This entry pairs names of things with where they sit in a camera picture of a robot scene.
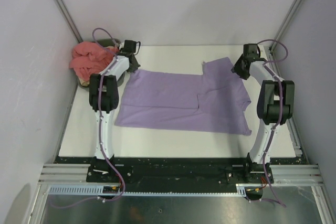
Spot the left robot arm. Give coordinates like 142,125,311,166
89,40,141,159

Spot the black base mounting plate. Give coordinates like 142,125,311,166
86,157,274,194

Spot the purple t shirt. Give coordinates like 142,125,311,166
115,57,251,136

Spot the right aluminium frame post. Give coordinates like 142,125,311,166
274,0,304,41

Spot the grey slotted cable duct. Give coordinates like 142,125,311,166
47,184,250,196

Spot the dark grey plastic bin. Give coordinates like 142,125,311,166
77,37,126,88

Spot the left aluminium frame post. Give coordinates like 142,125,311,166
54,0,83,43

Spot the aluminium frame post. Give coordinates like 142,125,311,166
54,0,83,43
274,0,304,41

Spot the pink t shirt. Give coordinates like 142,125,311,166
69,40,119,80

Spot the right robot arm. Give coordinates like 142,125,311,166
232,44,295,183

